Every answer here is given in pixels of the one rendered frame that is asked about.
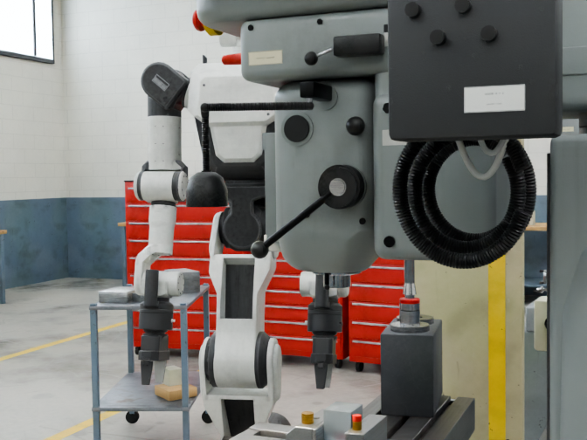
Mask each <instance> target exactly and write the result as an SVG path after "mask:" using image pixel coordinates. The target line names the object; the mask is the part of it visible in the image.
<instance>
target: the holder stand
mask: <svg viewBox="0 0 587 440"><path fill-rule="evenodd" d="M380 342H381V414H382V415H389V416H418V417H434V415H435V413H436V410H437V407H438V405H439V400H440V397H441V396H442V393H443V372H442V320H435V319H434V318H433V316H431V315H425V314H420V325H418V326H402V325H400V323H399V315H398V316H397V317H396V318H395V319H394V320H393V321H392V322H391V323H390V324H389V325H388V326H387V327H386V328H385V329H384V330H383V332H382V333H381V335H380Z"/></svg>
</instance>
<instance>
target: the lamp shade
mask: <svg viewBox="0 0 587 440"><path fill-rule="evenodd" d="M224 206H228V190H227V188H226V185H225V182H224V178H223V177H222V176H221V175H219V174H218V173H216V172H211V170H202V171H201V172H197V173H195V174H194V175H193V176H192V177H191V178H190V179H189V183H188V186H187V189H186V207H224Z"/></svg>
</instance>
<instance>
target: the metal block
mask: <svg viewBox="0 0 587 440"><path fill-rule="evenodd" d="M354 414H360V415H362V419H363V405H362V404H360V403H351V402H334V403H333V404H331V405H330V406H328V407H327V408H325V409H324V410H323V422H324V440H345V432H347V431H348V430H350V429H351V428H352V415H354Z"/></svg>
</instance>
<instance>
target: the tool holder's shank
mask: <svg viewBox="0 0 587 440"><path fill-rule="evenodd" d="M403 294H404V298H405V299H415V294H417V292H416V286H415V260H405V261H404V290H403Z"/></svg>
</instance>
